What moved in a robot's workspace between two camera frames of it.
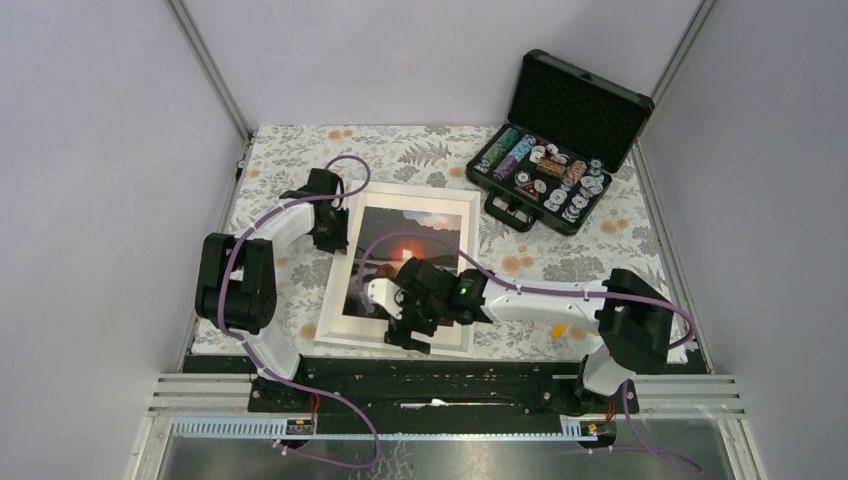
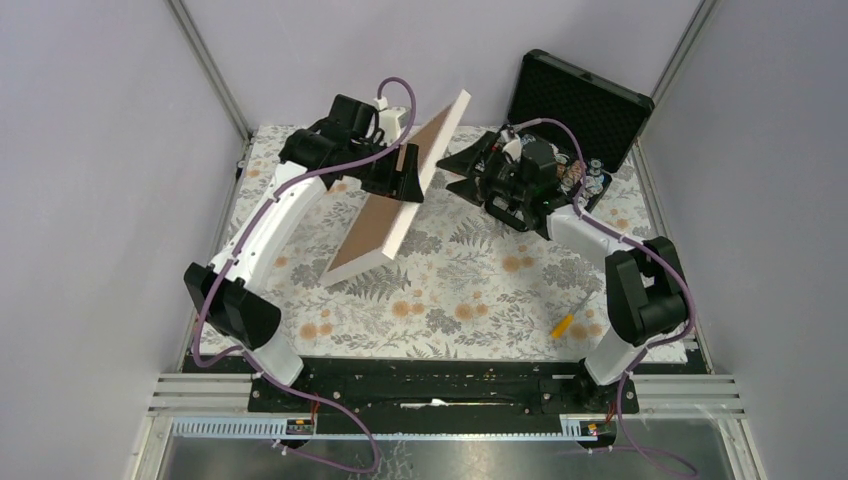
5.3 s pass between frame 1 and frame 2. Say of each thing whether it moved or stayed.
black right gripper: moved
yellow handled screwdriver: stayed
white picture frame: moved
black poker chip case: stayed
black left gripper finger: moved
